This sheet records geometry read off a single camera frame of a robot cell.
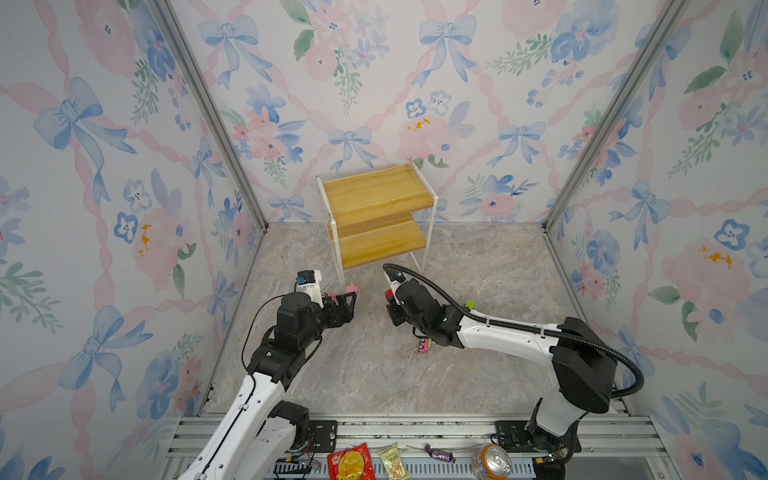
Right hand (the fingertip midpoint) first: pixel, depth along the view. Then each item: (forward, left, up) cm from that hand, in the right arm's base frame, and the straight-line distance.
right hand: (390, 293), depth 84 cm
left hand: (-5, +12, +7) cm, 14 cm away
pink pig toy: (+10, +13, -12) cm, 20 cm away
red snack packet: (-39, +8, -13) cm, 42 cm away
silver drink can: (-39, -21, -3) cm, 44 cm away
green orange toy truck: (+4, -26, -12) cm, 29 cm away
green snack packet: (-39, -1, -12) cm, 41 cm away
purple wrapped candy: (-36, -12, -14) cm, 41 cm away
